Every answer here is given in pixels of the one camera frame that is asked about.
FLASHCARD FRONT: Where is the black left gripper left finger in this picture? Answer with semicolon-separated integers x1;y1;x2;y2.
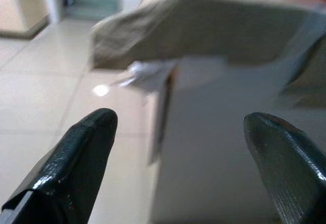
0;107;118;224

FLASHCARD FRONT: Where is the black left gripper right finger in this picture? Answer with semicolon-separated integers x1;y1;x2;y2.
243;111;326;224

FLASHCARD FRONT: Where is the white side panel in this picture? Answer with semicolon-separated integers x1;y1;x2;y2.
147;55;326;224

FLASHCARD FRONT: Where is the beige woven placemat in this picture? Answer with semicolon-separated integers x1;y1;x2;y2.
88;0;326;107

